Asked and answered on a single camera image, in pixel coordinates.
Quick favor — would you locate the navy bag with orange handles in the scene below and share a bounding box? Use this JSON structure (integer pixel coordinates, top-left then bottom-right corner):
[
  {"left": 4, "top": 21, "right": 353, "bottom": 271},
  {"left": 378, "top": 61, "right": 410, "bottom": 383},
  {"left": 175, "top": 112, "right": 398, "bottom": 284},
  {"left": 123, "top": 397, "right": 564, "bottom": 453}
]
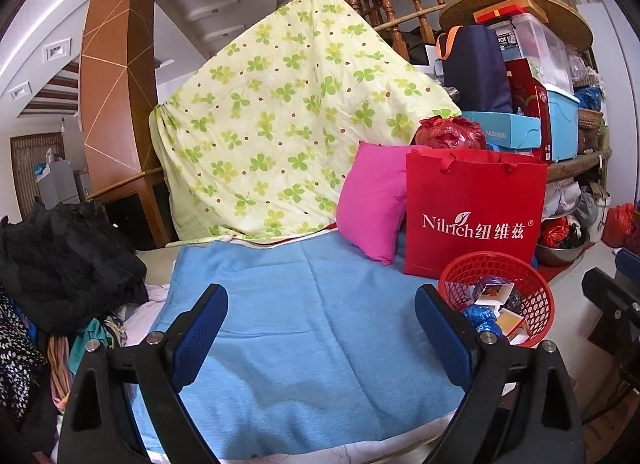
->
[{"left": 435, "top": 24, "right": 515, "bottom": 112}]

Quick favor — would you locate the metal basin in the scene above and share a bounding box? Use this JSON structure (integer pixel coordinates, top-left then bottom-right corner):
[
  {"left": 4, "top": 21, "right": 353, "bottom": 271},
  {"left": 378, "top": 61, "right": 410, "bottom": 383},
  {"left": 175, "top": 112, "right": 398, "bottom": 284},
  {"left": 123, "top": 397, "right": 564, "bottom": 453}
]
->
[{"left": 534, "top": 229, "right": 591, "bottom": 267}]

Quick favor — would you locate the white plastic bag bundle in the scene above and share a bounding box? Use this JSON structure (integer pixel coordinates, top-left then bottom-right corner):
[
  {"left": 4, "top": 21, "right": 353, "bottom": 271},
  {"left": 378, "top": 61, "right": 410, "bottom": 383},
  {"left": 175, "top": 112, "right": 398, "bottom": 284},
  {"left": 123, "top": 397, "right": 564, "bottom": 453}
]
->
[{"left": 545, "top": 181, "right": 583, "bottom": 220}]

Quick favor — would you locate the wooden table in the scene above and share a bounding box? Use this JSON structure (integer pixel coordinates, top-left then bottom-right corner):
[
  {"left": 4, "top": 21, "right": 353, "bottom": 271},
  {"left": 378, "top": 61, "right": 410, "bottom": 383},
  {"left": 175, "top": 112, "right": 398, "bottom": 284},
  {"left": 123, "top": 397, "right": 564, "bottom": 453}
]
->
[{"left": 545, "top": 147, "right": 613, "bottom": 185}]

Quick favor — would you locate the striped scarf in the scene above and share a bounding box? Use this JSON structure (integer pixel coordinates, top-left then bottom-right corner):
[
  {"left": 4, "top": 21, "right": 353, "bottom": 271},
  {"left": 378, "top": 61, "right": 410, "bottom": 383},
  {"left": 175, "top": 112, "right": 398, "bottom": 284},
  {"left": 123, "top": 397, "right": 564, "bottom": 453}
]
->
[{"left": 47, "top": 334, "right": 76, "bottom": 412}]

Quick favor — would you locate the blue plastic storage bin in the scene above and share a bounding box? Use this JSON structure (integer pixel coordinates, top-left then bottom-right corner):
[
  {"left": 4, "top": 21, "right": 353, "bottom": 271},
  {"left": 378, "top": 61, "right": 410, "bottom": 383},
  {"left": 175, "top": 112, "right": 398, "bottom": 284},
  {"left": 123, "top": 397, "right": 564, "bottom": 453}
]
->
[{"left": 542, "top": 83, "right": 581, "bottom": 162}]

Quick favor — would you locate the blue plastic bag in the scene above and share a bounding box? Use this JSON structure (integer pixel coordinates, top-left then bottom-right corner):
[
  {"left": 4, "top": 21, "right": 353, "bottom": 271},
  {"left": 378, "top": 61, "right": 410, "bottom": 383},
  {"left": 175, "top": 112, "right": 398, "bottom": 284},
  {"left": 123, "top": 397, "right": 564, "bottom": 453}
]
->
[{"left": 574, "top": 87, "right": 603, "bottom": 112}]

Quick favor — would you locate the blue plastic wrapper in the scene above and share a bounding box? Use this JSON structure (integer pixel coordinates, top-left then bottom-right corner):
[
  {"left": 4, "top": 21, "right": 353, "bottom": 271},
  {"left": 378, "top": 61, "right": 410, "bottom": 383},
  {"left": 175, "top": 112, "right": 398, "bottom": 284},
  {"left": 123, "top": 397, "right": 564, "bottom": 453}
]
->
[{"left": 460, "top": 304, "right": 506, "bottom": 340}]

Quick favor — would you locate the light blue cardboard box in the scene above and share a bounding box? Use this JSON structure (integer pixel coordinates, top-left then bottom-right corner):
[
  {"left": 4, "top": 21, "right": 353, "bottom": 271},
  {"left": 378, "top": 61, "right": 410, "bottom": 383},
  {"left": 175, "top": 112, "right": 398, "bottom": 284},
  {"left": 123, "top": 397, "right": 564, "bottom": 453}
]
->
[{"left": 460, "top": 111, "right": 542, "bottom": 151}]

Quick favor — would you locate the grey refrigerator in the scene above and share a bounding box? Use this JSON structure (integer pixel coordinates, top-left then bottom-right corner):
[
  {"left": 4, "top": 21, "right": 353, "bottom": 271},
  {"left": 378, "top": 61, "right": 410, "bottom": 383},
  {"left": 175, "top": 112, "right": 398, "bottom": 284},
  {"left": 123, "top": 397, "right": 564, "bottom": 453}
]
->
[{"left": 37, "top": 161, "right": 93, "bottom": 207}]

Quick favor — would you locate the woven basket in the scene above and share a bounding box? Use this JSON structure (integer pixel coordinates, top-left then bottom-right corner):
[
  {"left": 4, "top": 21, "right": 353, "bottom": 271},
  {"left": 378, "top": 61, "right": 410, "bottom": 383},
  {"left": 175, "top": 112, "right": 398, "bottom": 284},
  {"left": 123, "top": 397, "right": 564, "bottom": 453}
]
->
[{"left": 577, "top": 109, "right": 606, "bottom": 130}]

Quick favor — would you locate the red gift box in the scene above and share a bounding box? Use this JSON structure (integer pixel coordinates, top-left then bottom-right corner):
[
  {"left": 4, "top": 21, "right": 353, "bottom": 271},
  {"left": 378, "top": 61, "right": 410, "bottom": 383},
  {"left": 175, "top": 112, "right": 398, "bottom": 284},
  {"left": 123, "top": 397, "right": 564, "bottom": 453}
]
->
[{"left": 504, "top": 58, "right": 553, "bottom": 162}]

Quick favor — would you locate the clear plastic storage box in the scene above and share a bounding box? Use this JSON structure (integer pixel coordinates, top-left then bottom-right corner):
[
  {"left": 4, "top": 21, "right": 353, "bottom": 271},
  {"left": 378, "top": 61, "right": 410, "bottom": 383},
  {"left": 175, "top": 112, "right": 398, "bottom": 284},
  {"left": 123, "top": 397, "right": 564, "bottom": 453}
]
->
[{"left": 510, "top": 13, "right": 575, "bottom": 94}]

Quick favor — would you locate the brown bamboo door curtain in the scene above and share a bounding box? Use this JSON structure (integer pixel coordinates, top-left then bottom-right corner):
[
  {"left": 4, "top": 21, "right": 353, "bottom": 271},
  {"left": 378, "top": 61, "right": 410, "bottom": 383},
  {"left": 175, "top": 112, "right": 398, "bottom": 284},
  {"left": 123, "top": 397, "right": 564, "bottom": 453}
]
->
[{"left": 10, "top": 131, "right": 68, "bottom": 225}]

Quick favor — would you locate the round bamboo tray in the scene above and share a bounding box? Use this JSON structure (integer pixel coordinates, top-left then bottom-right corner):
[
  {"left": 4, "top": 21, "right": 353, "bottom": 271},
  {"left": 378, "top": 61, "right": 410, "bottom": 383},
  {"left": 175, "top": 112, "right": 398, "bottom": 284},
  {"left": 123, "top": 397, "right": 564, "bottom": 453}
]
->
[{"left": 439, "top": 0, "right": 593, "bottom": 52}]

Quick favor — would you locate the teal garment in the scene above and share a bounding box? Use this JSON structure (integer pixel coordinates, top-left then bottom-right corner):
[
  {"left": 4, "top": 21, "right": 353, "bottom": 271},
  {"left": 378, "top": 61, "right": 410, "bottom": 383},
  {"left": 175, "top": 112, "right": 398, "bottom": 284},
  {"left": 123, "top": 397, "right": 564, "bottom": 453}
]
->
[{"left": 67, "top": 317, "right": 113, "bottom": 375}]

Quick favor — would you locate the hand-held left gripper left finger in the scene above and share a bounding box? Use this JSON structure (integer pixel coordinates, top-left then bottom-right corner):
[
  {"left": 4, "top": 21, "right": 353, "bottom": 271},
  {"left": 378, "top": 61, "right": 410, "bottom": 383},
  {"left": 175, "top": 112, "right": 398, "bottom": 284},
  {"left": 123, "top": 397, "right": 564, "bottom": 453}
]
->
[{"left": 56, "top": 284, "right": 230, "bottom": 464}]

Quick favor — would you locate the black floral garment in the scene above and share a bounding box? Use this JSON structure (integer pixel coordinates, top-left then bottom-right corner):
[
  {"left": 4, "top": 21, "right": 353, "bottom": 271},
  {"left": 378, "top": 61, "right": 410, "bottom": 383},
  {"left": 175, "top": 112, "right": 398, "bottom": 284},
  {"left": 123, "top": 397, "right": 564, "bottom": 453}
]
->
[{"left": 0, "top": 289, "right": 48, "bottom": 415}]

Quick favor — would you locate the red paper shopping bag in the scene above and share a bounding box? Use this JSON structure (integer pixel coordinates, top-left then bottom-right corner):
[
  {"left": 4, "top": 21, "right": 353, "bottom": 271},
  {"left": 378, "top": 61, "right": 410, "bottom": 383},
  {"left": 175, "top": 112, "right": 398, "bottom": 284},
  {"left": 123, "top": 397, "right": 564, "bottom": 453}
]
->
[{"left": 404, "top": 148, "right": 549, "bottom": 279}]

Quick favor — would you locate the green clover print quilt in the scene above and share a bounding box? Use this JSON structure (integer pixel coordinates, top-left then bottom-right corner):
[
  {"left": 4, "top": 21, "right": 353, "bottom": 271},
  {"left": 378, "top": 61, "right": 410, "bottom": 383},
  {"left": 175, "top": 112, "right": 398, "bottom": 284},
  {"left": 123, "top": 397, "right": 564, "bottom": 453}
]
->
[{"left": 149, "top": 0, "right": 463, "bottom": 245}]

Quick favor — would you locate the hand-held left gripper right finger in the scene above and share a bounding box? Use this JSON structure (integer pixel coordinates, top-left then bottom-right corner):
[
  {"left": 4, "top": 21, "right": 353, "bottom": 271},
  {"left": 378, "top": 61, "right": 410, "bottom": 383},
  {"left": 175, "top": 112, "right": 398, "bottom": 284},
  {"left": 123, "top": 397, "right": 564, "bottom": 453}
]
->
[{"left": 415, "top": 284, "right": 586, "bottom": 464}]

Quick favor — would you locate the orange white medicine box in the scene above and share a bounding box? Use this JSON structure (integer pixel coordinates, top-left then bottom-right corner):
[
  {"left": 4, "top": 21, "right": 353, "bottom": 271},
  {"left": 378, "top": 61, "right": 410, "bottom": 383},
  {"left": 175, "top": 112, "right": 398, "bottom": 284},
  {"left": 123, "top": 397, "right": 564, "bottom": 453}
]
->
[{"left": 497, "top": 309, "right": 531, "bottom": 340}]

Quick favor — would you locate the red plastic mesh basket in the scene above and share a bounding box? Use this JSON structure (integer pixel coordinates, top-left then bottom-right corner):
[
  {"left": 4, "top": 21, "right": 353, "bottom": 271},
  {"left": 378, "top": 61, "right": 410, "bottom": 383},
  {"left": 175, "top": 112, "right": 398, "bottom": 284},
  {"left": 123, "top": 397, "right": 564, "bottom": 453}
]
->
[{"left": 438, "top": 251, "right": 557, "bottom": 349}]

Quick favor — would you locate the orange red plastic bag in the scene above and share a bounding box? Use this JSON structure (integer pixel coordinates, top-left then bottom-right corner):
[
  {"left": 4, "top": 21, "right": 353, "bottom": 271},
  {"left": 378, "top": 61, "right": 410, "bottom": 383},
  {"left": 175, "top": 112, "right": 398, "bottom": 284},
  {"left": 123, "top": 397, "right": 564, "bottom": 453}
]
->
[{"left": 539, "top": 217, "right": 571, "bottom": 247}]

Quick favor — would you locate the light blue blanket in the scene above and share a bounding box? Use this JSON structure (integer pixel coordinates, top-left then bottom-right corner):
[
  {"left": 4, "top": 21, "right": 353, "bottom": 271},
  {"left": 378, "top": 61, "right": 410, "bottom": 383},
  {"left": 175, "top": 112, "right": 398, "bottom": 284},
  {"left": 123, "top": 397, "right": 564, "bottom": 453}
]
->
[{"left": 130, "top": 231, "right": 471, "bottom": 460}]

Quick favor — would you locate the brown wooden pillar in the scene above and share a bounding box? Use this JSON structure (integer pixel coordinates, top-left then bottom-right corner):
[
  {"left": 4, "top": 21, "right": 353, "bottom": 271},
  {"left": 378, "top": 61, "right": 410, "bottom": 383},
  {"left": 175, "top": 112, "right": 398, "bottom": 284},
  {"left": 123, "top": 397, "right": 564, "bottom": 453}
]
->
[{"left": 79, "top": 0, "right": 176, "bottom": 250}]

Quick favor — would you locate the red and orange flat box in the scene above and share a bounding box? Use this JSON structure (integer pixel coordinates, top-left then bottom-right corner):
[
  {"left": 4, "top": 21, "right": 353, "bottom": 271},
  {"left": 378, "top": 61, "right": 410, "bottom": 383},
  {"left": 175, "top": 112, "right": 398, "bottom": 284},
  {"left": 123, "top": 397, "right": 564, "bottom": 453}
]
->
[{"left": 475, "top": 2, "right": 531, "bottom": 25}]

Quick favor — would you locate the pink pillow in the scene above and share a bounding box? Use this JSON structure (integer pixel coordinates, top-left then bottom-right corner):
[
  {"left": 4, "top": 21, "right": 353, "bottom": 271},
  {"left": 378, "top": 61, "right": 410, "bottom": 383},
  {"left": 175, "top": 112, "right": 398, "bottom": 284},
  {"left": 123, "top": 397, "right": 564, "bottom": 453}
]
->
[{"left": 336, "top": 141, "right": 416, "bottom": 265}]

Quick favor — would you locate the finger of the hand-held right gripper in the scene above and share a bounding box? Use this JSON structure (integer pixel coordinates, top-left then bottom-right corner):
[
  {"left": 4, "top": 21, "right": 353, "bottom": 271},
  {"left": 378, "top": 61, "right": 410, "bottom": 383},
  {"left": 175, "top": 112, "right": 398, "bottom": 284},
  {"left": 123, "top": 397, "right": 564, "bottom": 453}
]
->
[
  {"left": 582, "top": 268, "right": 640, "bottom": 360},
  {"left": 615, "top": 248, "right": 640, "bottom": 272}
]

